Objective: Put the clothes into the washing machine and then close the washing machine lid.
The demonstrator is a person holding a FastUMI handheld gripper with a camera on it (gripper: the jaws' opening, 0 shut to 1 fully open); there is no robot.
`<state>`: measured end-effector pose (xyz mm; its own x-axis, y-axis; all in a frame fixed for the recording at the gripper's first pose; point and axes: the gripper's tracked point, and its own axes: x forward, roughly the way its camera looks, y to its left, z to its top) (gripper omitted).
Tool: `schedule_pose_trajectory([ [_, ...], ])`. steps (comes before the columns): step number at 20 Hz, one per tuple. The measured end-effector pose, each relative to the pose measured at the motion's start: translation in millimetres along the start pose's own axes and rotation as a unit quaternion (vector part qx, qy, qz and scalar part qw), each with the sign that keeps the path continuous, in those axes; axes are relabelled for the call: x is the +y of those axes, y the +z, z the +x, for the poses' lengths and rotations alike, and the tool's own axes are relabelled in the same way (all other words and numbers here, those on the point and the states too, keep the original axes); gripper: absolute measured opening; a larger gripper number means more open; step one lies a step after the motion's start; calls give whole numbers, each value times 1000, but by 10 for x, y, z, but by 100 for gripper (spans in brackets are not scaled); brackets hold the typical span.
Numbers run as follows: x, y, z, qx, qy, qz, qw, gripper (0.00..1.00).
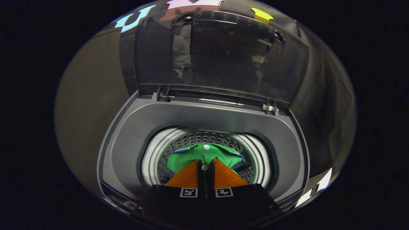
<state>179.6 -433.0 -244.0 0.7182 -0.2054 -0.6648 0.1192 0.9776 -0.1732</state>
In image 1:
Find green polo shirt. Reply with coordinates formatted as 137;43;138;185
166;142;244;198

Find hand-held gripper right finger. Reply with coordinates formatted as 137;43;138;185
206;158;283;221

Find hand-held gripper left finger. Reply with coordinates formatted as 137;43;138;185
140;159;205;221

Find black backdrop cloth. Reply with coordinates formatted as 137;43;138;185
89;0;357;192

